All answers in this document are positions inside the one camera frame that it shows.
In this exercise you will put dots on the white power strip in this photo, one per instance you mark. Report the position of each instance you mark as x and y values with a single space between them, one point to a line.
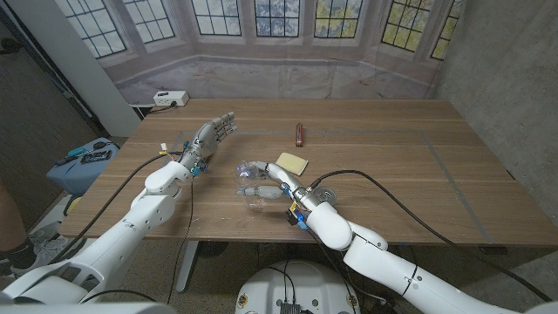
171 98

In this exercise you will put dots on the red and white tin can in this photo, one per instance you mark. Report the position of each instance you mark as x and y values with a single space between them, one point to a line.
328 195

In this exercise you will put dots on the person's bare leg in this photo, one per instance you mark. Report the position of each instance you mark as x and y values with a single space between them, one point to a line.
11 218

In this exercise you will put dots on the yellow sponge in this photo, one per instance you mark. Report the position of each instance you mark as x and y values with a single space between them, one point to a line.
295 162

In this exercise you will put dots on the grey metal table leg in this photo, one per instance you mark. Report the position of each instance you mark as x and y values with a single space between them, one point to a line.
187 266

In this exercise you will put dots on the clear glass cup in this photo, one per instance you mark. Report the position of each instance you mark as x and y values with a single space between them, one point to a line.
244 174

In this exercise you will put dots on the yellow round object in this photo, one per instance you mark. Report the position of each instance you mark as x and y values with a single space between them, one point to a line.
73 204

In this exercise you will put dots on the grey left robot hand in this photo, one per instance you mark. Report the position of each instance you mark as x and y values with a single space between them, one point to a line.
205 138

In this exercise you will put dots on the red pocket knife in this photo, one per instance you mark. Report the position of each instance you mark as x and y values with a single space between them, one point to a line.
299 134

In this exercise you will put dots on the printed window backdrop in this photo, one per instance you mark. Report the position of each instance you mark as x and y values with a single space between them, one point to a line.
279 74

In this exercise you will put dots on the grey and black sneaker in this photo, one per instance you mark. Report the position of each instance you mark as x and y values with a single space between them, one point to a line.
48 248

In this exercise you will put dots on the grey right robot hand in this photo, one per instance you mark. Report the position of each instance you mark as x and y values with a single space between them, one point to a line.
290 183

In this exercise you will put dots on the black flat electronic device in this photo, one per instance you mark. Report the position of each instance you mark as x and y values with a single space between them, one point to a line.
96 156

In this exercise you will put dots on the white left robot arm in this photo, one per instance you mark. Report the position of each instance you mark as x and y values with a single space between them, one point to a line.
131 227

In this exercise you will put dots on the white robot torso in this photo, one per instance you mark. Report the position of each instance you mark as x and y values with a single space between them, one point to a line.
301 283

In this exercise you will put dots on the black floor fan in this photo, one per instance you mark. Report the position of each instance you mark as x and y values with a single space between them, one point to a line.
212 248

